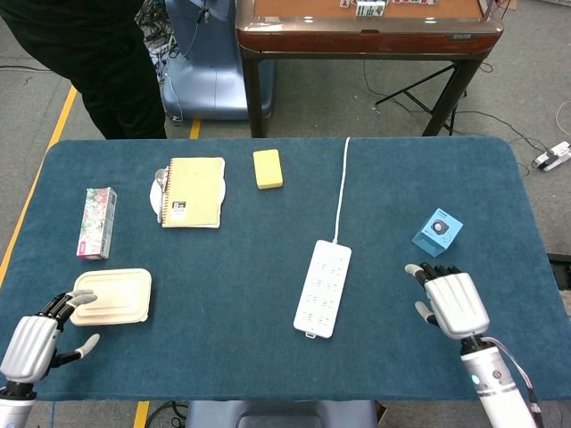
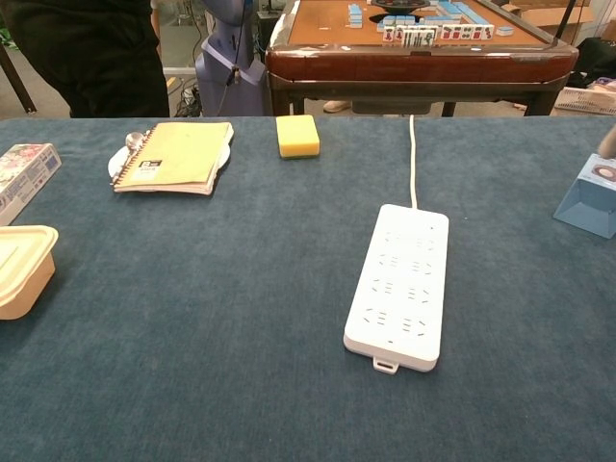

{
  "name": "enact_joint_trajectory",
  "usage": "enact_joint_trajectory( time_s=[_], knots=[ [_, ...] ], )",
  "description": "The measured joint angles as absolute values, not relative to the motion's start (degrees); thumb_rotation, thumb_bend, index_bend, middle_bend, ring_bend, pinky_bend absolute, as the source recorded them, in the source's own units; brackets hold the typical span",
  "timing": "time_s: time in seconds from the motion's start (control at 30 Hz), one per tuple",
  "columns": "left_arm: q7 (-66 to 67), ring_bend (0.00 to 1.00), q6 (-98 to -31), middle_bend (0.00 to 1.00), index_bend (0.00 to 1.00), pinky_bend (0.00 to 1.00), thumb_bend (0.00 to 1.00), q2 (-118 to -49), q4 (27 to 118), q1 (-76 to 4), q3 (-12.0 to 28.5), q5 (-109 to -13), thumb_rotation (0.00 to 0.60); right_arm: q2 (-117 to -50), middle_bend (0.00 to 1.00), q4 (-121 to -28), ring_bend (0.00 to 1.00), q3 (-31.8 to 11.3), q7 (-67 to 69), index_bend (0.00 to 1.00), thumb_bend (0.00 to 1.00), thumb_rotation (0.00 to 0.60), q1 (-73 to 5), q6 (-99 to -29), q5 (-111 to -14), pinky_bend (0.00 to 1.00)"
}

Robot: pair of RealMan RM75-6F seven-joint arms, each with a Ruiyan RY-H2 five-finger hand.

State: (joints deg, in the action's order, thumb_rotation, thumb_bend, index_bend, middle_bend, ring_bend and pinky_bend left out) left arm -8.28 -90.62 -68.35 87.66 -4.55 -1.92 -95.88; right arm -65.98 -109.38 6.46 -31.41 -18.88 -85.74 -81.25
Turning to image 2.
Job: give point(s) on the small blue product box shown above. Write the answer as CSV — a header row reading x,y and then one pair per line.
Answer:
x,y
589,202

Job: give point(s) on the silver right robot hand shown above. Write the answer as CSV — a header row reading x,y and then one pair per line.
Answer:
x,y
610,145

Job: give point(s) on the white plate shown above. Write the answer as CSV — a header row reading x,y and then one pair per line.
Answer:
x,y
117,163

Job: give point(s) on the yellow sponge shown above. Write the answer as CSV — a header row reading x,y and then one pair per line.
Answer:
x,y
297,137

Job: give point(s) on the white shoe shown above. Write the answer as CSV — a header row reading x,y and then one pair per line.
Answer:
x,y
337,106

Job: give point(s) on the metal spoon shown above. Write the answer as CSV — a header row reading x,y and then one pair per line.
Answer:
x,y
135,140

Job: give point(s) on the blue table cloth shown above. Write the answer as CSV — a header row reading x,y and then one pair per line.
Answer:
x,y
216,313

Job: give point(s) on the black bag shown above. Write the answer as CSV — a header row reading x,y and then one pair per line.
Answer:
x,y
597,60

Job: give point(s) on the person in black clothes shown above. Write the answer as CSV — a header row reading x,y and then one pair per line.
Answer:
x,y
96,53

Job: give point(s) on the mahjong tile row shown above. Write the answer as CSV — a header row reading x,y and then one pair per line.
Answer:
x,y
433,33

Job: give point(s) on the brown mahjong table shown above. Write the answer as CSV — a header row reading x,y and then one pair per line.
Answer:
x,y
414,65

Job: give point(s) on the white plastic basket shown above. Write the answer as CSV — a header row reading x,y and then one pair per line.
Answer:
x,y
587,101

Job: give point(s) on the white power strip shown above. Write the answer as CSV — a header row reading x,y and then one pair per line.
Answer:
x,y
402,284

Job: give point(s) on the floral print carton box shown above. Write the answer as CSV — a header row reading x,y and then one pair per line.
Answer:
x,y
26,173

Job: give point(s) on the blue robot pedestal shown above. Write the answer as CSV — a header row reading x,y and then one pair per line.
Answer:
x,y
226,72

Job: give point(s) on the beige lidded lunch box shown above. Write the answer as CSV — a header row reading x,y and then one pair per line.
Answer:
x,y
21,274

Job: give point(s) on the yellow spiral notebook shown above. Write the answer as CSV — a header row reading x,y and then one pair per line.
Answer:
x,y
175,154

